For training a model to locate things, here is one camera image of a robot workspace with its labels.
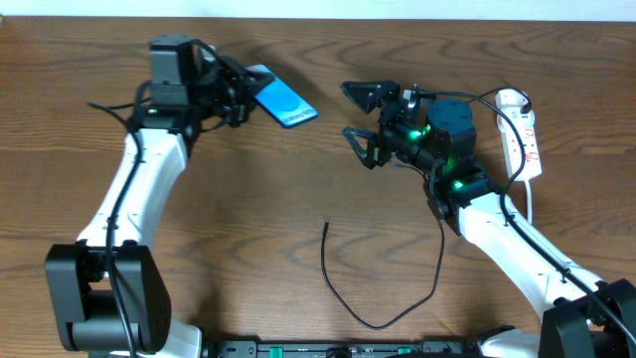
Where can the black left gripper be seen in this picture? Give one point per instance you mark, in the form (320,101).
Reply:
(239,92)

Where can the blue Galaxy smartphone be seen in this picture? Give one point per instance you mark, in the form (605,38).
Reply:
(282,103)

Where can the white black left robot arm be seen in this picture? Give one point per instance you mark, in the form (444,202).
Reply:
(108,296)

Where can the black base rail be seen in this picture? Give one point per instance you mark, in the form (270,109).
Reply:
(251,349)

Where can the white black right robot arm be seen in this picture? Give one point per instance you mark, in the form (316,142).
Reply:
(432,131)

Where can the white power strip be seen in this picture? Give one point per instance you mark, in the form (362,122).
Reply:
(519,110)

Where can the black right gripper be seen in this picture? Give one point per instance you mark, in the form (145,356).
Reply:
(386,124)

